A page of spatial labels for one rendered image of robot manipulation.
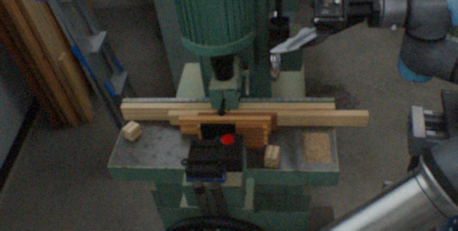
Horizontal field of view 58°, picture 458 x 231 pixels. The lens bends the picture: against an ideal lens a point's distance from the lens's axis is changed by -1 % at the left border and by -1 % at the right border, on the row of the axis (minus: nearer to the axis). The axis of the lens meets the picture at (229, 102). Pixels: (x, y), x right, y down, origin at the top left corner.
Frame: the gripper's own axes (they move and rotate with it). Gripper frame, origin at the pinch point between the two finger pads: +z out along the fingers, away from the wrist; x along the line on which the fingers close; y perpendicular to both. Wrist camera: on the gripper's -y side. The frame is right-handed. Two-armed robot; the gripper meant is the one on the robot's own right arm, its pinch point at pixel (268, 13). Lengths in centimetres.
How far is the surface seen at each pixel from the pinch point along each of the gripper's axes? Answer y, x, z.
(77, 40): -78, -13, 81
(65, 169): -137, 46, 117
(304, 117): -33.4, 19.4, -8.2
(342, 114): -33.2, 18.4, -18.1
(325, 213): -49, 48, -15
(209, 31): -4.5, 2.2, 12.7
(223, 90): -20.9, 13.0, 12.0
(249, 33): -10.0, 1.4, 4.7
